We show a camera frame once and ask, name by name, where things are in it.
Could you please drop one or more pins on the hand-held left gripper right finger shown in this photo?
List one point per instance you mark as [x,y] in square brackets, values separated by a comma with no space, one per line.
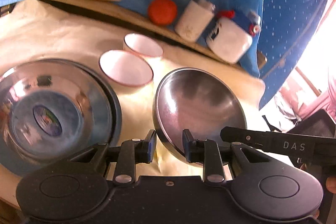
[185,146]

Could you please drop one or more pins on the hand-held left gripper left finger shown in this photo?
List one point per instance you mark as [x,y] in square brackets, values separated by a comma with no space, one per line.
[151,146]

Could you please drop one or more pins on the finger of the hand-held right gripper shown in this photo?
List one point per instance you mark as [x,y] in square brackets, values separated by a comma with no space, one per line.
[244,137]

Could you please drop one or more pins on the small steel bowl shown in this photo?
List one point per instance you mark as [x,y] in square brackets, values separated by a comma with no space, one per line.
[199,103]

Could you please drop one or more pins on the white red-rimmed bowl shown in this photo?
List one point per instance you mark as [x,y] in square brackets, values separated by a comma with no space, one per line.
[126,67]
[143,45]

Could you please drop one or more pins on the large steel plate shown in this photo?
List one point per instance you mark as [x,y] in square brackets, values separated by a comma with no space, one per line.
[52,87]

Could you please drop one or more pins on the person's right hand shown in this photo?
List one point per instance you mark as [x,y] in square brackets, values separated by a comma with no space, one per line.
[331,185]

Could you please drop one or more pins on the black flat object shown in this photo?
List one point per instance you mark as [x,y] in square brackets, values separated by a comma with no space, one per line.
[315,121]

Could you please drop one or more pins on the pink cloth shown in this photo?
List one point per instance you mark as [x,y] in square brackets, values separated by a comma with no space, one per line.
[323,103]

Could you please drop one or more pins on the white water bottle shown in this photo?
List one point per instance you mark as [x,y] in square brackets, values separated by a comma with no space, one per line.
[231,40]

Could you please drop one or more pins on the white thermos cup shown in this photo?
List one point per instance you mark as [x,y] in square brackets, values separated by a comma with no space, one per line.
[193,20]

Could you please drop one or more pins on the wooden shelf board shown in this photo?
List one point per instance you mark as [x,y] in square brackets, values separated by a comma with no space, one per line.
[136,18]

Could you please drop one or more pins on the blue white-dotted cloth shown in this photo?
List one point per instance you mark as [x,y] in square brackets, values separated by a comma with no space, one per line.
[291,16]

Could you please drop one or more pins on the orange fruit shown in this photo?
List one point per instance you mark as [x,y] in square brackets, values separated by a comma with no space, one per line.
[162,11]

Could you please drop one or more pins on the cream table cloth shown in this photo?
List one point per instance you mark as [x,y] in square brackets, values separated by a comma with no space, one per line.
[65,37]

